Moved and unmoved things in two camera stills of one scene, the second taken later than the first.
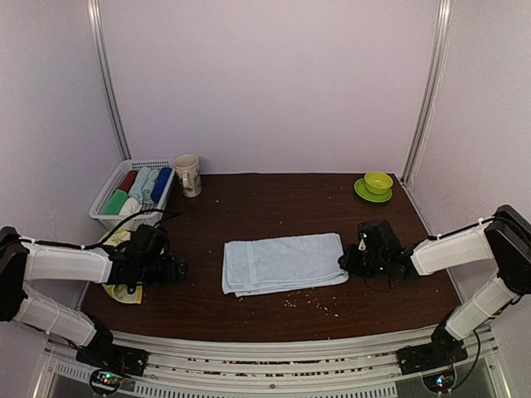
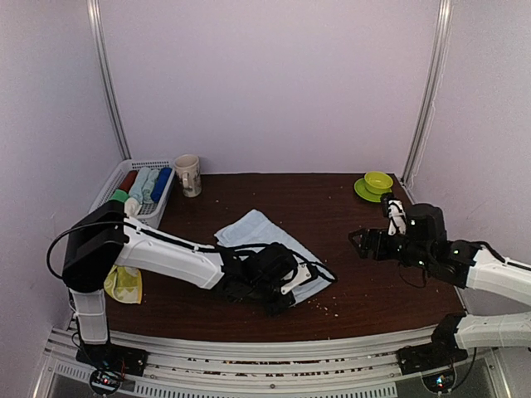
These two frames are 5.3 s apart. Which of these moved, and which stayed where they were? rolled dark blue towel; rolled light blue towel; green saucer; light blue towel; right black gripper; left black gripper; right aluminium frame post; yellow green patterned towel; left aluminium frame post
Moved: right black gripper; left black gripper; light blue towel
Stayed: green saucer; left aluminium frame post; right aluminium frame post; rolled light blue towel; rolled dark blue towel; yellow green patterned towel
